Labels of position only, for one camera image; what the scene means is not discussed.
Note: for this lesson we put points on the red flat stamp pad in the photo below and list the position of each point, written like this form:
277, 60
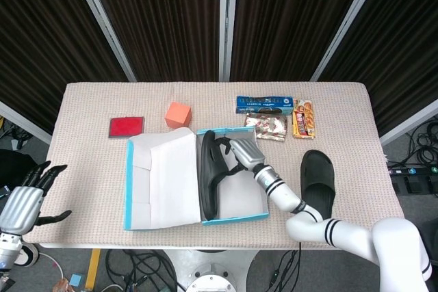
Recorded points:
126, 127

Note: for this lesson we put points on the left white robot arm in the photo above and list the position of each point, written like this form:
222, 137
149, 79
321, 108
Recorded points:
8, 251

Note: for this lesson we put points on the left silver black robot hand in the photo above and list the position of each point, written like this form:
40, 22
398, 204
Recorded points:
20, 206

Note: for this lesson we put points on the silver red snack packet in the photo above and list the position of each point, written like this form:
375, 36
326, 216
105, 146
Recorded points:
265, 127

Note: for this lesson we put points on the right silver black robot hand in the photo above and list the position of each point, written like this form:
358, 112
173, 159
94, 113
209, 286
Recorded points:
248, 155

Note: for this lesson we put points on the silver aluminium partition post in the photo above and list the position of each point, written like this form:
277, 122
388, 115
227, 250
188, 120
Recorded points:
349, 22
227, 22
102, 22
409, 122
24, 122

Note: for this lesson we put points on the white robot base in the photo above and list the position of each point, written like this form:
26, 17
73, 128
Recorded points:
208, 271

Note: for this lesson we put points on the blue snack package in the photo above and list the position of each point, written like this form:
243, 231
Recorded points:
263, 104

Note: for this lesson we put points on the yellow snack packet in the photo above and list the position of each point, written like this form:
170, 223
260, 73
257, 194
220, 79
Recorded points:
304, 119

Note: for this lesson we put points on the light blue shoe box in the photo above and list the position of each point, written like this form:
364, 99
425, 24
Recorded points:
164, 182

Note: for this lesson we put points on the blue paper note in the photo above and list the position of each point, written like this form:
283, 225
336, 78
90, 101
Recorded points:
76, 279

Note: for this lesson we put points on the black power strip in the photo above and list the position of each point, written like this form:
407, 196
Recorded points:
415, 170

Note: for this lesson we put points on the white black sneaker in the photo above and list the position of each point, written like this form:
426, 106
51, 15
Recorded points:
29, 254

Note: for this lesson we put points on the black rubber slipper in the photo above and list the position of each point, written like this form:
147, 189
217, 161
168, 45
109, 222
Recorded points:
208, 175
316, 175

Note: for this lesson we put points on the orange cube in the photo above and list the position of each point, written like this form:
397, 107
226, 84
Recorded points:
177, 116

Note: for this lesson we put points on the beige cloth-covered table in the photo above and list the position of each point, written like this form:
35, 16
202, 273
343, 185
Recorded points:
85, 128

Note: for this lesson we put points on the person in black clothes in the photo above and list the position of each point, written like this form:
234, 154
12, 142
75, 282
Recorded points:
13, 165

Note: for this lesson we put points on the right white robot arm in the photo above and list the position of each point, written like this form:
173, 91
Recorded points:
342, 234

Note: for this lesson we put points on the yellow floor tape strip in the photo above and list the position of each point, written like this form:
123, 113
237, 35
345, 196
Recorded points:
92, 268

